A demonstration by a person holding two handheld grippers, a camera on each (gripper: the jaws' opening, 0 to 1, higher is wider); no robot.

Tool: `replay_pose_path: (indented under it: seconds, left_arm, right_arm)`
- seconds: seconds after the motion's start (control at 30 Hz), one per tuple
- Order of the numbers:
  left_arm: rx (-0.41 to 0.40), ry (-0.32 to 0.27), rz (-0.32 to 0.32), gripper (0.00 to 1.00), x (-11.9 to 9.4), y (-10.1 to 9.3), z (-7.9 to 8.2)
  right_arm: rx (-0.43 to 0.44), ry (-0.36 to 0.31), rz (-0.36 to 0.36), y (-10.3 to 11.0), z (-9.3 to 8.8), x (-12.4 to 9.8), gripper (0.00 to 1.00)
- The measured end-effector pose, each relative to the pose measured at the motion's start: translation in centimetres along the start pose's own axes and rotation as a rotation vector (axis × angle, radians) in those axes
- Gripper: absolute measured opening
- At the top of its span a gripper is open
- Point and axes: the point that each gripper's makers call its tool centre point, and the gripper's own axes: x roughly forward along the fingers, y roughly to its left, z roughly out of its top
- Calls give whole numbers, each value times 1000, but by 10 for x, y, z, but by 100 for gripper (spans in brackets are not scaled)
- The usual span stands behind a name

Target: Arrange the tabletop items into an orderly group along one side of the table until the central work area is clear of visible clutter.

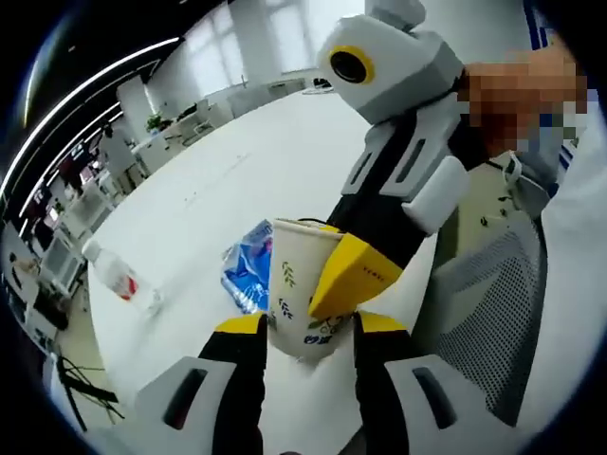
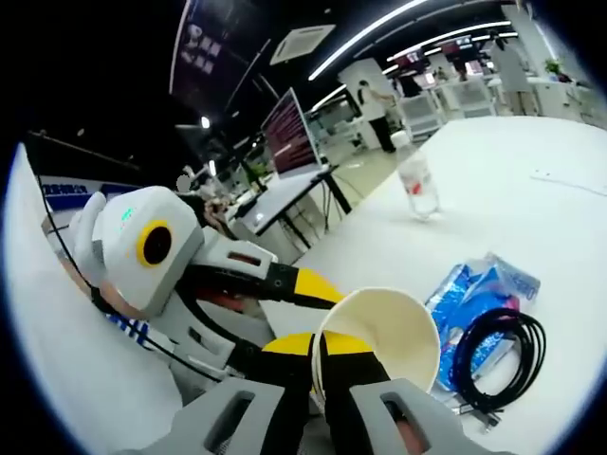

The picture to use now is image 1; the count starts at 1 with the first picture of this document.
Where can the grey mesh office chair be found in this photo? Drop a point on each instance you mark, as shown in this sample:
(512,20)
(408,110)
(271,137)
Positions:
(493,308)

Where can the clear plastic bottle item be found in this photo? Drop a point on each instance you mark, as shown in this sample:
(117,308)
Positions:
(118,277)

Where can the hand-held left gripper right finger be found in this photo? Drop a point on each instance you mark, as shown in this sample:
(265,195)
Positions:
(379,379)

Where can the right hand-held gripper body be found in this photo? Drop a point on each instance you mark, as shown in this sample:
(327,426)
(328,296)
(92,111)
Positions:
(393,61)

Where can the white table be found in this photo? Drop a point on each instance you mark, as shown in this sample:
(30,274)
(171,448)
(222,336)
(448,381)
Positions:
(213,180)

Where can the person's white shirt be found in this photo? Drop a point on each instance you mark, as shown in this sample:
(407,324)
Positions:
(578,260)

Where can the green potted plant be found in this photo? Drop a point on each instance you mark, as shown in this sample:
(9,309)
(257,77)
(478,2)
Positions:
(156,124)

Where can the black tripod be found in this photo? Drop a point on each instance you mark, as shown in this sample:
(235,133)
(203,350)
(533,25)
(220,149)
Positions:
(85,386)

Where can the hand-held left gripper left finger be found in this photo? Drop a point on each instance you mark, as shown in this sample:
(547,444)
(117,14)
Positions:
(237,379)

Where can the blue tissue packet item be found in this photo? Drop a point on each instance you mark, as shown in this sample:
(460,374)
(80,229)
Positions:
(246,275)

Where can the white paper cup item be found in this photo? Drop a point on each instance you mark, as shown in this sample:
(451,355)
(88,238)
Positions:
(294,284)

